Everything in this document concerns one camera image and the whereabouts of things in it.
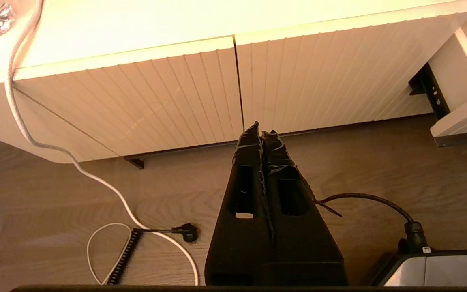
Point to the white ribbed cabinet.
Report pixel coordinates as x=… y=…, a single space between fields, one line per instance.
x=156 y=101
x=339 y=73
x=136 y=24

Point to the black drawer rail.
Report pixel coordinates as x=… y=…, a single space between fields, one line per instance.
x=432 y=91

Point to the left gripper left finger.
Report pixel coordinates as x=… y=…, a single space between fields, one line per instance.
x=241 y=243

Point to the black cabinet foot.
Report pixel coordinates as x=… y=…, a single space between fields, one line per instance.
x=137 y=163

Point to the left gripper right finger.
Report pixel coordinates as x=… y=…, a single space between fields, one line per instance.
x=306 y=247

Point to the white ribbed cabinet front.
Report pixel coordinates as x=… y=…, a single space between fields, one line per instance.
x=156 y=101
x=339 y=73

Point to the white pull-out drawer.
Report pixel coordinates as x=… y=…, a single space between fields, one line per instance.
x=456 y=73

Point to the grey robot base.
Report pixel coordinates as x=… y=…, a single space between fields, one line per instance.
x=440 y=269

